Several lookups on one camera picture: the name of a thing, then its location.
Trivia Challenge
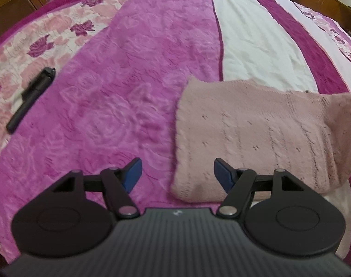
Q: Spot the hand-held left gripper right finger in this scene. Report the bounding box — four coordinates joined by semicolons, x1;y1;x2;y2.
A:
214;157;306;219

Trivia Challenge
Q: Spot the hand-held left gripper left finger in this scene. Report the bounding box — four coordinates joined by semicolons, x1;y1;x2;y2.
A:
49;157;143;219

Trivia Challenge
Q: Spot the pink knitted sweater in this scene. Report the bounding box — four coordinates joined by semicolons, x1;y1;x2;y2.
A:
170;76;351;204

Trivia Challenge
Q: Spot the magenta floral bed blanket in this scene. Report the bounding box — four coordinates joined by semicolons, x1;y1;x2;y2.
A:
0;0;351;266

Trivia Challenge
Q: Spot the black selfie stick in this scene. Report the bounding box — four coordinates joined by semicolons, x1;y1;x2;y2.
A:
6;67;57;134

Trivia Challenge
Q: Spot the dark wooden headboard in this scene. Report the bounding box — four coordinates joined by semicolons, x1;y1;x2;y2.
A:
0;0;78;45

